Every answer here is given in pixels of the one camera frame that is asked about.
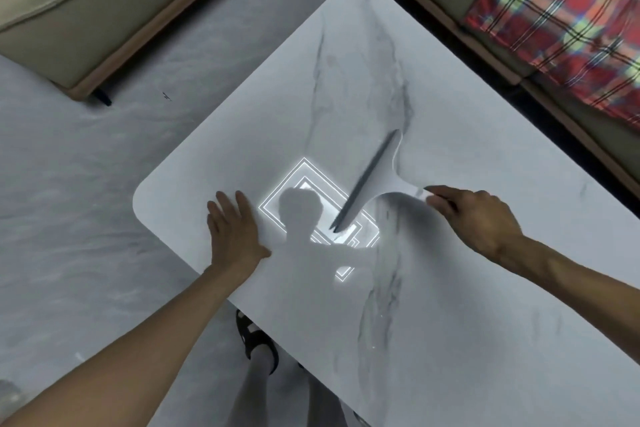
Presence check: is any person's right hand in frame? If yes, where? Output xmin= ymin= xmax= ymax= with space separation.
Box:
xmin=423 ymin=185 xmax=526 ymax=270

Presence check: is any person's left hand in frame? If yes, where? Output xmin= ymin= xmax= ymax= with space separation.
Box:
xmin=201 ymin=189 xmax=273 ymax=288

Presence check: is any white squeegee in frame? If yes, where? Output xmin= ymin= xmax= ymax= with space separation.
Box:
xmin=328 ymin=129 xmax=436 ymax=234

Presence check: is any person's right forearm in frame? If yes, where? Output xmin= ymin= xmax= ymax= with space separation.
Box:
xmin=502 ymin=234 xmax=640 ymax=368

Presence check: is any person's left forearm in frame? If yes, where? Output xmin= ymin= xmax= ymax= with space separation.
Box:
xmin=0 ymin=266 xmax=241 ymax=427

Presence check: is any person's left black sandal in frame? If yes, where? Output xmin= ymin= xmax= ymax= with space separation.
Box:
xmin=235 ymin=310 xmax=279 ymax=375

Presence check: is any person's left leg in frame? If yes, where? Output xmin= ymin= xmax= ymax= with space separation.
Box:
xmin=227 ymin=346 xmax=281 ymax=427

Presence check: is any person's leg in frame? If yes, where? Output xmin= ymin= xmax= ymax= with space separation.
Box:
xmin=299 ymin=366 xmax=361 ymax=427
xmin=227 ymin=346 xmax=281 ymax=427

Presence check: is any person's right leg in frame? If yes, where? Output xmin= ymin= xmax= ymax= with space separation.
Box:
xmin=299 ymin=366 xmax=361 ymax=427

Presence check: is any white marble table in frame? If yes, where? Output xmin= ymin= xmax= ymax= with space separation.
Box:
xmin=132 ymin=0 xmax=640 ymax=427

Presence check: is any red plaid blanket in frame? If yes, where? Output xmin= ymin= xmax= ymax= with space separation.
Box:
xmin=463 ymin=0 xmax=640 ymax=128

